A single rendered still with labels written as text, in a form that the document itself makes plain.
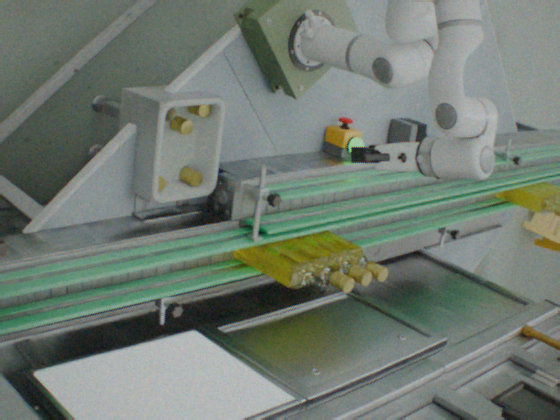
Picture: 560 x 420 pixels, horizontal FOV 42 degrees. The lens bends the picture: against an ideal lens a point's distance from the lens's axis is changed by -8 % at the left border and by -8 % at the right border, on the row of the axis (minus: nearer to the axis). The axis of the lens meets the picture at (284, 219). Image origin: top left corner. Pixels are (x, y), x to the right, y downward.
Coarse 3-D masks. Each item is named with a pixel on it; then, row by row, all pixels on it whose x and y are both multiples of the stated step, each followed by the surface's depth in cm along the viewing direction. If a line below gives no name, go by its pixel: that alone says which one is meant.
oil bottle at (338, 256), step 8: (296, 240) 183; (304, 240) 182; (312, 240) 183; (320, 240) 183; (312, 248) 180; (320, 248) 179; (328, 248) 179; (336, 248) 180; (328, 256) 176; (336, 256) 176; (344, 256) 177; (336, 264) 176
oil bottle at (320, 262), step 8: (288, 240) 182; (288, 248) 177; (296, 248) 178; (304, 248) 178; (304, 256) 174; (312, 256) 174; (320, 256) 175; (312, 264) 172; (320, 264) 172; (328, 264) 173; (320, 272) 172
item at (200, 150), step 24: (192, 120) 175; (216, 120) 172; (168, 144) 172; (192, 144) 177; (216, 144) 173; (168, 168) 175; (192, 168) 180; (216, 168) 175; (168, 192) 171; (192, 192) 173
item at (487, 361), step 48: (240, 288) 198; (288, 288) 200; (384, 288) 210; (432, 288) 213; (480, 288) 217; (0, 336) 154; (48, 336) 160; (96, 336) 163; (144, 336) 167; (480, 336) 181; (384, 384) 155; (432, 384) 161; (480, 384) 167; (528, 384) 168
